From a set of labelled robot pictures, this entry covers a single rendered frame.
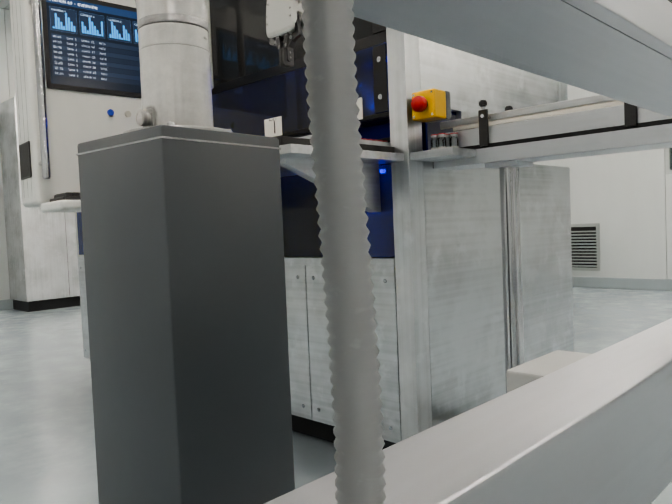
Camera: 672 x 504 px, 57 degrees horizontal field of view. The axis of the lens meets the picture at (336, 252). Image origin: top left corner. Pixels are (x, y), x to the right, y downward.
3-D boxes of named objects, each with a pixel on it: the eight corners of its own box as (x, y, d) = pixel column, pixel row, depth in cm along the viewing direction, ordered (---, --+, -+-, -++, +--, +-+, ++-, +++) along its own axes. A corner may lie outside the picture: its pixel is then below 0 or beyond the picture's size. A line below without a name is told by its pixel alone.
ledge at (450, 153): (440, 162, 171) (440, 155, 171) (482, 157, 162) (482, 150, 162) (410, 160, 161) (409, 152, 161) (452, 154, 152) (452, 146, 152)
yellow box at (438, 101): (428, 123, 164) (427, 96, 164) (451, 119, 159) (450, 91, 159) (410, 120, 159) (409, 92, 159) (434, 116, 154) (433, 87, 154)
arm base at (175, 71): (165, 127, 95) (159, 5, 94) (100, 142, 107) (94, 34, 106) (256, 137, 110) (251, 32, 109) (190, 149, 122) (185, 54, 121)
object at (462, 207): (244, 342, 380) (237, 199, 377) (575, 397, 237) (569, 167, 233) (84, 375, 309) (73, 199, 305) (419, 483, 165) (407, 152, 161)
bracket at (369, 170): (372, 212, 171) (371, 165, 170) (381, 211, 169) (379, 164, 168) (279, 214, 147) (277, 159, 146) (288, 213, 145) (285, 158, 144)
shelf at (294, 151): (259, 182, 217) (259, 176, 217) (422, 162, 168) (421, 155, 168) (132, 178, 182) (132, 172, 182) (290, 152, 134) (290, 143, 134)
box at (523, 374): (557, 425, 72) (555, 348, 72) (601, 434, 69) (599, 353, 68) (506, 455, 64) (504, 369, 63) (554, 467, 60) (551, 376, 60)
